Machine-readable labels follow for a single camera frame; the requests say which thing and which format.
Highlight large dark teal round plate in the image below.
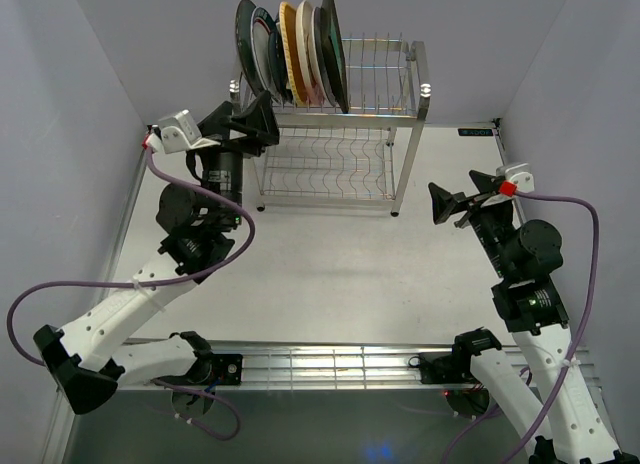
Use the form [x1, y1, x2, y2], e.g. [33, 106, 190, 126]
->
[235, 0, 265, 97]

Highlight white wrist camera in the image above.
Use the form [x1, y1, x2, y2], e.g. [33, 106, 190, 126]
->
[142, 110, 221, 154]
[482, 163, 535, 207]

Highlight dark blue leaf-shaped dish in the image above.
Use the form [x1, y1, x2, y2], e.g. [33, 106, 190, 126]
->
[268, 23, 293, 103]

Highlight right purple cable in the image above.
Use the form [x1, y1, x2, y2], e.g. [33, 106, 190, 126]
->
[439, 191, 600, 464]

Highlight stainless steel two-tier dish rack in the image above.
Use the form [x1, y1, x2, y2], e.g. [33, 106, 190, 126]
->
[247, 35, 431, 217]

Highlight dark square plate gold rim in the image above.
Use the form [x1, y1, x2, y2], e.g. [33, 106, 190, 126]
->
[320, 0, 350, 114]

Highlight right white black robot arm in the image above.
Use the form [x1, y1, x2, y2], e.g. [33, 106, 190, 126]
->
[428, 165, 639, 463]

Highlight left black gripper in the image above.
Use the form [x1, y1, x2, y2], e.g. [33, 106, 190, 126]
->
[191, 90, 280, 227]

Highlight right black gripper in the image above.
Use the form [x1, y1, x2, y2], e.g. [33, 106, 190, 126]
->
[427, 169, 514, 278]

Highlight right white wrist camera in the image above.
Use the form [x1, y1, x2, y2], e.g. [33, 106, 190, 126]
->
[482, 163, 535, 207]

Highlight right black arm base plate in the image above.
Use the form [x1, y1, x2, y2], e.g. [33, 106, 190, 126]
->
[417, 353, 478, 384]

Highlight white plate green red rim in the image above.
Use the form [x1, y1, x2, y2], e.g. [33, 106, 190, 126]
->
[250, 7, 279, 100]

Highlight white plate navy lettered rim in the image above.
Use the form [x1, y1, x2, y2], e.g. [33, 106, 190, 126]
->
[311, 7, 335, 105]

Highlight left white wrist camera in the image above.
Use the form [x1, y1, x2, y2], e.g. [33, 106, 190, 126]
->
[142, 110, 221, 154]

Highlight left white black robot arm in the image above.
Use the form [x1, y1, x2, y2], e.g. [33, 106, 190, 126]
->
[34, 91, 280, 415]

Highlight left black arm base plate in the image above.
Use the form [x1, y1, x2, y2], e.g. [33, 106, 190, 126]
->
[159, 353, 244, 387]

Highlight pink cream floral round plate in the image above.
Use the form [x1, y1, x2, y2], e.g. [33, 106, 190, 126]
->
[295, 0, 322, 105]

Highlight aluminium front rail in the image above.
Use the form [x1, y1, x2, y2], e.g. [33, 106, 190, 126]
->
[114, 341, 481, 392]

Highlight square bamboo-pattern tray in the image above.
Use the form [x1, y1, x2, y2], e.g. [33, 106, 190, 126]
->
[279, 1, 308, 106]

